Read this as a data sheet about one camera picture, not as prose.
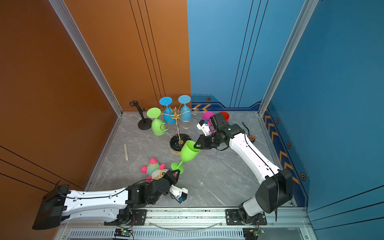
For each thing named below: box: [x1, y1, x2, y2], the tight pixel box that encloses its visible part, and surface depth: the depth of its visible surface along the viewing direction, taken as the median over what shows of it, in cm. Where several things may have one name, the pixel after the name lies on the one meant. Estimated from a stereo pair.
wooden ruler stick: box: [124, 144, 129, 161], surface depth 98 cm
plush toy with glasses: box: [140, 158, 169, 183], surface depth 86 cm
